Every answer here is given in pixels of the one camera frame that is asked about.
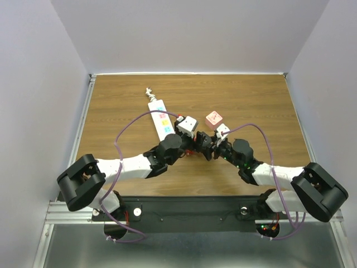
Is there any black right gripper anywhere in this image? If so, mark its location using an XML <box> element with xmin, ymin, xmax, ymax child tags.
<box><xmin>200</xmin><ymin>135</ymin><xmax>242</xmax><ymax>169</ymax></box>

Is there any pink cube plug adapter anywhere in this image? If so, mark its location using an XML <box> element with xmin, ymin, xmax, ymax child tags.
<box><xmin>205</xmin><ymin>111</ymin><xmax>223</xmax><ymax>130</ymax></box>

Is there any white multicolour power strip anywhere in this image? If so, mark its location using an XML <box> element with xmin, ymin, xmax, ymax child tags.
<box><xmin>148</xmin><ymin>99</ymin><xmax>175</xmax><ymax>141</ymax></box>

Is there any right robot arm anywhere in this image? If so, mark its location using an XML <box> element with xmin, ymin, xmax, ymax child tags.
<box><xmin>196</xmin><ymin>132</ymin><xmax>349</xmax><ymax>222</ymax></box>

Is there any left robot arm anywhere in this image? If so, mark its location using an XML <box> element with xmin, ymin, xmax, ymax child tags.
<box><xmin>56</xmin><ymin>130</ymin><xmax>195</xmax><ymax>220</ymax></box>

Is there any red cube plug adapter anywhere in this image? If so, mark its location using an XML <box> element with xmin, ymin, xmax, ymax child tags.
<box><xmin>186</xmin><ymin>150</ymin><xmax>194</xmax><ymax>156</ymax></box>

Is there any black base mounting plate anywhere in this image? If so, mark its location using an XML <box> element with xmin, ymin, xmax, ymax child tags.
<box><xmin>91</xmin><ymin>195</ymin><xmax>291</xmax><ymax>234</ymax></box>

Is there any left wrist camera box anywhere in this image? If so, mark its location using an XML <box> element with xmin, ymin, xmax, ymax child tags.
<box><xmin>176</xmin><ymin>116</ymin><xmax>199</xmax><ymax>138</ymax></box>

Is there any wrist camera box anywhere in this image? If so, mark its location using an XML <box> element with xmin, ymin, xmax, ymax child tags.
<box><xmin>176</xmin><ymin>116</ymin><xmax>199</xmax><ymax>138</ymax></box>
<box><xmin>216</xmin><ymin>123</ymin><xmax>230</xmax><ymax>140</ymax></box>

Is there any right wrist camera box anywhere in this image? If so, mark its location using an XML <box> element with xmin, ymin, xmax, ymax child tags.
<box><xmin>216</xmin><ymin>123</ymin><xmax>230</xmax><ymax>140</ymax></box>

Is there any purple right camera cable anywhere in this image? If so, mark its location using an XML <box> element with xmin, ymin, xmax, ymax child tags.
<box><xmin>221</xmin><ymin>123</ymin><xmax>307</xmax><ymax>241</ymax></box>

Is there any purple camera cable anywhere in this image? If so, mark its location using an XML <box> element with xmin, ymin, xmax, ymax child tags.
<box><xmin>99</xmin><ymin>111</ymin><xmax>184</xmax><ymax>243</ymax></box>
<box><xmin>221</xmin><ymin>123</ymin><xmax>307</xmax><ymax>241</ymax></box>

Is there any white coiled cord with plug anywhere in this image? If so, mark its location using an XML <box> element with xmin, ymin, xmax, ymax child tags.
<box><xmin>144</xmin><ymin>87</ymin><xmax>158</xmax><ymax>102</ymax></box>

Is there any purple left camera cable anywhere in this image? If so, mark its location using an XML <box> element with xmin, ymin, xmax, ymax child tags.
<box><xmin>99</xmin><ymin>111</ymin><xmax>184</xmax><ymax>243</ymax></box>

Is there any aluminium frame rail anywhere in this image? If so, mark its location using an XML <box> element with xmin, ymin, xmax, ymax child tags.
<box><xmin>45</xmin><ymin>202</ymin><xmax>104</xmax><ymax>224</ymax></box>

